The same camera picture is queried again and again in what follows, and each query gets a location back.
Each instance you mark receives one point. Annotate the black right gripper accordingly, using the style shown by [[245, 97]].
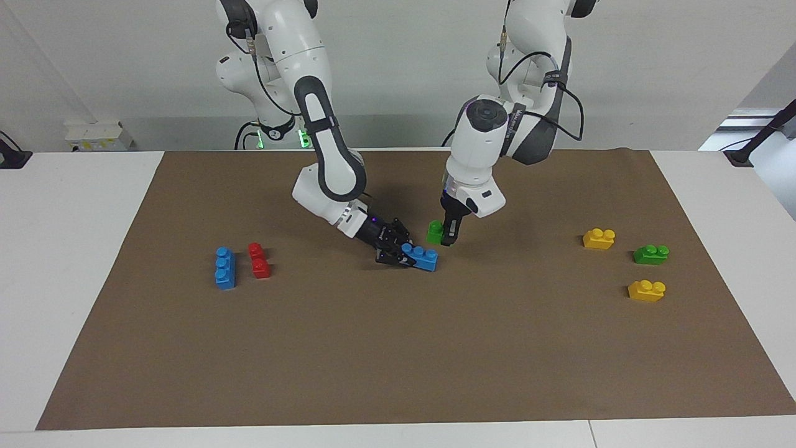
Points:
[[376, 235]]

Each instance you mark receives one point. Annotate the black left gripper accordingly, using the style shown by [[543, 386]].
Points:
[[451, 210]]

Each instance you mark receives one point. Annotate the green two-stud toy brick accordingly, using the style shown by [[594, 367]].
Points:
[[650, 256], [434, 233]]

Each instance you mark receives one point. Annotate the blue three-stud toy brick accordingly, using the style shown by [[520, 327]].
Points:
[[426, 260], [225, 274]]

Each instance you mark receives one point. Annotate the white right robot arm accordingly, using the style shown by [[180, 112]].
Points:
[[329, 162]]

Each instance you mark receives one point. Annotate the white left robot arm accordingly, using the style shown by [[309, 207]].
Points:
[[479, 143]]

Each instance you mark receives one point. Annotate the brown paper table mat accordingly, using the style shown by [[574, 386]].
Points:
[[404, 342]]

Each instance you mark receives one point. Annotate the red single-stud toy brick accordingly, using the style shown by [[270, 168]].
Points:
[[255, 252], [262, 269]]

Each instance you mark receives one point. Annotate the yellow two-stud toy brick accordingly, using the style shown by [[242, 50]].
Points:
[[647, 292], [598, 240]]

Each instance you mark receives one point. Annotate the black table clamp with rod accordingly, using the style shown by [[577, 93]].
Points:
[[740, 157]]

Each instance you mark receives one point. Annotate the black table clamp mount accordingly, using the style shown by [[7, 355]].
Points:
[[13, 158]]

